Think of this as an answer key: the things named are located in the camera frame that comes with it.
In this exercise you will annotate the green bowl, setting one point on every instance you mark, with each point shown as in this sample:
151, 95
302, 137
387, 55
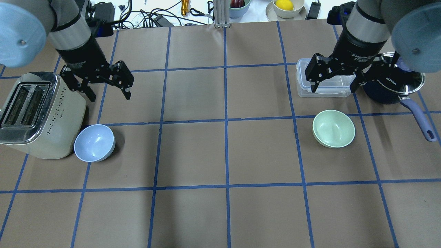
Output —
333, 129

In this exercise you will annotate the teal bowl with fruit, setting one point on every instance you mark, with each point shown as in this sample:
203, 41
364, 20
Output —
237, 8

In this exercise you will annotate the aluminium frame post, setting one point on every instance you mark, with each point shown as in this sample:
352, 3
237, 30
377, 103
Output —
221, 13

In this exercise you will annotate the blue bowl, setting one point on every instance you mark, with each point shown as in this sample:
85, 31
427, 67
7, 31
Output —
95, 143

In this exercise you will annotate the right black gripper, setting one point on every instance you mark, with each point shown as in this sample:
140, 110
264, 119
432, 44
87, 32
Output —
358, 51

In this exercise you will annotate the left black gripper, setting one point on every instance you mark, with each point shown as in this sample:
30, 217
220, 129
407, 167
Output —
80, 56

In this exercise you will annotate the yellow lemon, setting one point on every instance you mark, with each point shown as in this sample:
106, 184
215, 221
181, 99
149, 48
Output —
286, 5

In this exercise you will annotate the black power adapter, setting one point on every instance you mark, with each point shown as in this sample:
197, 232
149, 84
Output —
314, 10

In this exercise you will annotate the clear plastic container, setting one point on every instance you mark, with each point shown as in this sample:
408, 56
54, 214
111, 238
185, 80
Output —
338, 86

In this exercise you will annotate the dark blue saucepan with lid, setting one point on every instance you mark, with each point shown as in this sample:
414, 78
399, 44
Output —
396, 87

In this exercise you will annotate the cream two-slot toaster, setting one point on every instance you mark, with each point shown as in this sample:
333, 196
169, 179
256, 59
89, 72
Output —
42, 116

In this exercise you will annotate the orange tool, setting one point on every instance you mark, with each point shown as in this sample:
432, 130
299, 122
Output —
184, 7

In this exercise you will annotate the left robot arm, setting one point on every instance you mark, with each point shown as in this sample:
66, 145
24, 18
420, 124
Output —
26, 25

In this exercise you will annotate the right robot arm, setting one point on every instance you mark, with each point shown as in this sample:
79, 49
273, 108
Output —
414, 27

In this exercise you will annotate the beige bowl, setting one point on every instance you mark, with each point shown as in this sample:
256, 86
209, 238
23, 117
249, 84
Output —
298, 5

